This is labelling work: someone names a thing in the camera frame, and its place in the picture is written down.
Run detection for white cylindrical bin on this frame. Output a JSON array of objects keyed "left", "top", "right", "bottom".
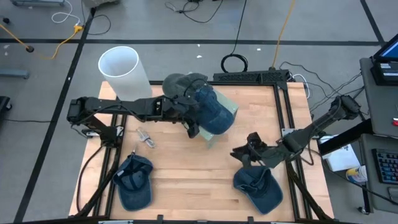
[{"left": 98, "top": 45, "right": 154, "bottom": 102}]

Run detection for white coiled cable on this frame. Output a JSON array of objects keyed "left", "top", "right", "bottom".
[{"left": 50, "top": 0, "right": 81, "bottom": 26}]

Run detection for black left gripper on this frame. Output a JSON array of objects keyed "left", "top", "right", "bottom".
[{"left": 160, "top": 94, "right": 201, "bottom": 140}]

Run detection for black device with labels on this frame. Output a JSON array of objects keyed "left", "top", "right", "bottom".
[{"left": 369, "top": 60, "right": 398, "bottom": 86}]

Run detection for black thin cable loop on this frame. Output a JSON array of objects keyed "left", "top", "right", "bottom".
[{"left": 80, "top": 5, "right": 112, "bottom": 36}]

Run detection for grey flat bar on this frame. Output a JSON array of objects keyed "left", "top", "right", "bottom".
[{"left": 0, "top": 68, "right": 31, "bottom": 79}]

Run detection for pale green perforated box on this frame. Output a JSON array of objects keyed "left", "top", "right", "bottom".
[{"left": 198, "top": 89, "right": 239, "bottom": 149}]

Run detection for black thin cable tangle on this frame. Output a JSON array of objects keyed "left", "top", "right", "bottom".
[{"left": 164, "top": 0, "right": 224, "bottom": 24}]

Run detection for grey metal base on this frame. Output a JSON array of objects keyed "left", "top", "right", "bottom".
[{"left": 10, "top": 0, "right": 67, "bottom": 7}]

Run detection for black coiled cable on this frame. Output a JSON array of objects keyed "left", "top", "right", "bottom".
[{"left": 220, "top": 0, "right": 249, "bottom": 75}]

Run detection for grey desk surface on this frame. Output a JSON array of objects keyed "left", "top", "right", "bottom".
[
  {"left": 359, "top": 133, "right": 398, "bottom": 215},
  {"left": 359, "top": 57, "right": 398, "bottom": 138}
]

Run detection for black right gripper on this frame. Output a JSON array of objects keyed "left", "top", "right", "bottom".
[{"left": 229, "top": 132, "right": 272, "bottom": 170}]

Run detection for black base cable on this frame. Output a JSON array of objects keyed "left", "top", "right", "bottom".
[{"left": 76, "top": 144, "right": 105, "bottom": 214}]

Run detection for black aluminium table frame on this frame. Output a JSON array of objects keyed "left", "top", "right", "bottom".
[{"left": 68, "top": 80, "right": 336, "bottom": 223}]

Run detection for white bottle yellow label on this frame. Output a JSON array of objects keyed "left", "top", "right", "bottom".
[{"left": 345, "top": 166, "right": 368, "bottom": 184}]

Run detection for black keyboard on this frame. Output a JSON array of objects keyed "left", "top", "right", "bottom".
[{"left": 371, "top": 148, "right": 398, "bottom": 185}]

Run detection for white power cable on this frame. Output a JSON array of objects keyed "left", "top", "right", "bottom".
[{"left": 291, "top": 73, "right": 311, "bottom": 100}]

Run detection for blue denim cap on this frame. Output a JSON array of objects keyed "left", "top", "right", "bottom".
[
  {"left": 232, "top": 164, "right": 284, "bottom": 215},
  {"left": 112, "top": 152, "right": 154, "bottom": 212},
  {"left": 194, "top": 84, "right": 236, "bottom": 135}
]

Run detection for yellow cable with plug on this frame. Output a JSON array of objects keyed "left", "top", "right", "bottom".
[{"left": 0, "top": 23, "right": 85, "bottom": 60}]

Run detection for black perforated power strip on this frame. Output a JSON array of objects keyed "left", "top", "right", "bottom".
[{"left": 213, "top": 69, "right": 291, "bottom": 85}]

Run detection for white box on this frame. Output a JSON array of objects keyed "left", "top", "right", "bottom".
[{"left": 318, "top": 134, "right": 361, "bottom": 172}]

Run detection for long yellow cable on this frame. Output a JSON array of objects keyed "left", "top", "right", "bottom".
[{"left": 271, "top": 0, "right": 296, "bottom": 70}]

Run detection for black cable bundle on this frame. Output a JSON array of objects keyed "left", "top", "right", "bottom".
[{"left": 279, "top": 61, "right": 369, "bottom": 121}]

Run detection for black laptop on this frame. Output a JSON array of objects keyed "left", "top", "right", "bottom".
[{"left": 372, "top": 33, "right": 398, "bottom": 63}]

